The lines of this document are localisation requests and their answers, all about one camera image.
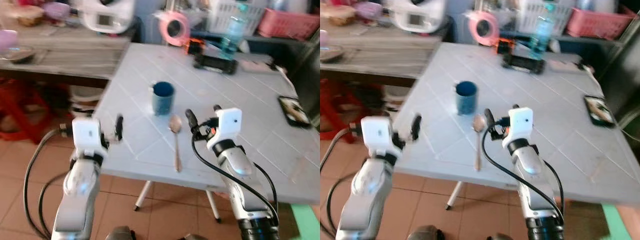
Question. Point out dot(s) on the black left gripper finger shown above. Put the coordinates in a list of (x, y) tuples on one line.
[(119, 127), (416, 127)]

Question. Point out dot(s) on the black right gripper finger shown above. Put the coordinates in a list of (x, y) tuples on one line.
[(191, 120), (489, 119), (514, 107), (217, 108)]

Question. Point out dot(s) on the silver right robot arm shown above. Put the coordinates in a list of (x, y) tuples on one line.
[(239, 165), (530, 165)]

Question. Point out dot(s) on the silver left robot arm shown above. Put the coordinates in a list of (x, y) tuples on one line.
[(367, 190), (80, 190)]

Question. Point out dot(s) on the metal spoon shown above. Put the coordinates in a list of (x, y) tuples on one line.
[(175, 125), (479, 124)]

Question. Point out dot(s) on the blue mug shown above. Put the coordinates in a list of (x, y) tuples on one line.
[(163, 100), (466, 99)]

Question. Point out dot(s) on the white pot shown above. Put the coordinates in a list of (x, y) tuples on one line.
[(85, 100), (396, 95)]

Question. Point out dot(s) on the black flat device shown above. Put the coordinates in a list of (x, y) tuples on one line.
[(524, 64), (215, 65)]

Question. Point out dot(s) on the orange black small device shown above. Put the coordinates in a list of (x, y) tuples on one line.
[(504, 46), (194, 46)]

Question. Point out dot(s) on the white table leg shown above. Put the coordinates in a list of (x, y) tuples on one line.
[(454, 195), (143, 195), (214, 206)]

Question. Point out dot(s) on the red plastic stool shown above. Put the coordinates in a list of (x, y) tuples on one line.
[(337, 105), (25, 107)]

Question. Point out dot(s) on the clear blue water bottle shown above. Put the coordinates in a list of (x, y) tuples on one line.
[(233, 35), (542, 35)]

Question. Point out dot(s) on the black smartphone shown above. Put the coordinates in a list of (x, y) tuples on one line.
[(599, 110), (294, 111)]

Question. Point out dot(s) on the wooden side table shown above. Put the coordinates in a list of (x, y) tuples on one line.
[(385, 55), (70, 55)]

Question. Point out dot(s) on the pink round fan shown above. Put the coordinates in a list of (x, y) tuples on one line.
[(172, 29), (484, 28)]

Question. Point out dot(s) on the white plastic basket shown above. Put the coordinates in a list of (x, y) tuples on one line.
[(527, 14), (222, 15)]

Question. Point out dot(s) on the dark cabinet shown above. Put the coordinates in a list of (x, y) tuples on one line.
[(307, 75), (622, 75)]

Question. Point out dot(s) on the grey left robot foot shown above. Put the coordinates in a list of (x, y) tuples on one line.
[(425, 233), (119, 233)]

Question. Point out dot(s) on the grey robot foot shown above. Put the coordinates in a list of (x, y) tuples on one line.
[(500, 237), (425, 233), (119, 233), (195, 237)]

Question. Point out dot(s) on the grey right robot foot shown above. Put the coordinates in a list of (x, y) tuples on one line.
[(195, 237), (500, 237)]

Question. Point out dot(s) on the dark shallow bowl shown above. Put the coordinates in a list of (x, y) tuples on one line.
[(330, 53), (15, 54)]

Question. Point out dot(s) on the pink plastic basket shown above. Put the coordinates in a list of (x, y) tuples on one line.
[(600, 24), (290, 25)]

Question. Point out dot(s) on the white rice cooker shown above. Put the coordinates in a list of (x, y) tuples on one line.
[(419, 16), (107, 17)]

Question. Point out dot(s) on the pink plastic cup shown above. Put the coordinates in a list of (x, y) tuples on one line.
[(7, 40), (323, 39)]

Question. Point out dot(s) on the purple plastic container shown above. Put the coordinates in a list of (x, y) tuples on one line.
[(369, 10), (57, 10)]

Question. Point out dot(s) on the green plastic stool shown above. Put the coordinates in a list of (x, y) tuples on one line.
[(305, 222), (616, 222)]

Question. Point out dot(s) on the brown woven basket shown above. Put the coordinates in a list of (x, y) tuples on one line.
[(27, 16), (341, 15)]

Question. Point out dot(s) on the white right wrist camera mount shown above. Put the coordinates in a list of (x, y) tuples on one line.
[(227, 125), (520, 124)]

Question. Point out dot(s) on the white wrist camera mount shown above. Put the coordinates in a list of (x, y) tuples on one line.
[(86, 134), (376, 132), (520, 124), (227, 125)]

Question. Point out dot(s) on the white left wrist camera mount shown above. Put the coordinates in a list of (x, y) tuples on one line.
[(376, 132), (86, 134)]

